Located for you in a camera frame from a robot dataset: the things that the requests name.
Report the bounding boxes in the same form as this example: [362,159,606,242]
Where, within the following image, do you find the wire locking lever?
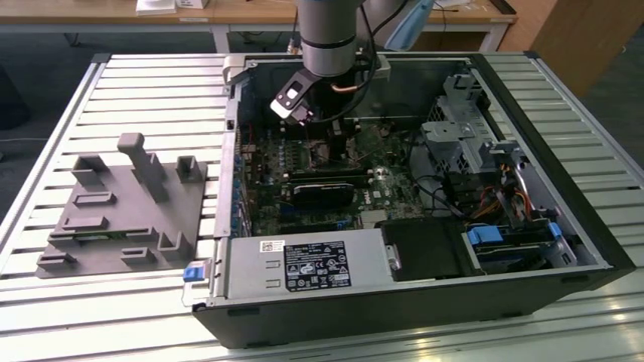
[350,146,386,169]

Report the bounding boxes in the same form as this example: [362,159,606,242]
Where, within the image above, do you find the RAM slot with white latches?
[274,127,362,134]

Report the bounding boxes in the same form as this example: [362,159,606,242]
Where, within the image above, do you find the RAM slot with black latches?
[274,131,362,140]

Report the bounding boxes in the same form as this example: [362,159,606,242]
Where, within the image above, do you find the CPU socket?
[306,140,330,170]

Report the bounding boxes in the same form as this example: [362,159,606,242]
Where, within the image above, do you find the green motherboard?
[234,115,428,238]

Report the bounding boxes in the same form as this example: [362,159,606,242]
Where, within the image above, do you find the black graphics card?
[289,181,356,209]

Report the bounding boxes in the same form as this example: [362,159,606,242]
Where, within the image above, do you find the silver metal drive cage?
[420,73,504,176]

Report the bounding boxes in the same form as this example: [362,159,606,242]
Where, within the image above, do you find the pale blue teach pendant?
[384,0,437,52]

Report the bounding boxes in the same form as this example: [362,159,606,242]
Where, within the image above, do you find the silver chipset heatsink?
[361,210,392,229]

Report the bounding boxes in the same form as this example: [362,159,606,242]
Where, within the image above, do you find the black plastic shroud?
[376,217,485,284]

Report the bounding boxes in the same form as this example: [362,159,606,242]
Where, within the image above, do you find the large white box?
[133,0,178,17]

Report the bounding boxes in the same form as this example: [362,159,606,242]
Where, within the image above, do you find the silver power supply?
[220,235,401,307]

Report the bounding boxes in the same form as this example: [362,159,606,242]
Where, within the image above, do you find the hard disk in blue carrier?
[465,221,564,275]

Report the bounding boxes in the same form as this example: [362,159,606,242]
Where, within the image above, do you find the wooden cabinet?
[494,0,644,98]

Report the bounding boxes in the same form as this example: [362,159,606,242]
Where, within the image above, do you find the blue case latch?
[182,263,208,283]

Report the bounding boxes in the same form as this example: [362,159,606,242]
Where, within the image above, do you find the grey parts rack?
[34,131,210,280]

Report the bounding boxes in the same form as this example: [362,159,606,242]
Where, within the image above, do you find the wooden desk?
[0,0,518,54]

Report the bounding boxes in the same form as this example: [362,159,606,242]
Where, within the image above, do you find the black PC case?
[190,51,636,350]

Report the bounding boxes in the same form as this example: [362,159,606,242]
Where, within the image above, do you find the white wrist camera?
[269,67,322,127]

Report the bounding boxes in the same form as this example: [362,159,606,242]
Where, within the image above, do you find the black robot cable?
[329,0,384,124]

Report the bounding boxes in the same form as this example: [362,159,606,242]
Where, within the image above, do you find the grey case handle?
[220,56,252,86]

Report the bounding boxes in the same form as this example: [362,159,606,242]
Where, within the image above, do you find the black cable bundle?
[409,130,478,222]

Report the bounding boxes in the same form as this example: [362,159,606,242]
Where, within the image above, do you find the coloured wire bundle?
[472,160,534,223]

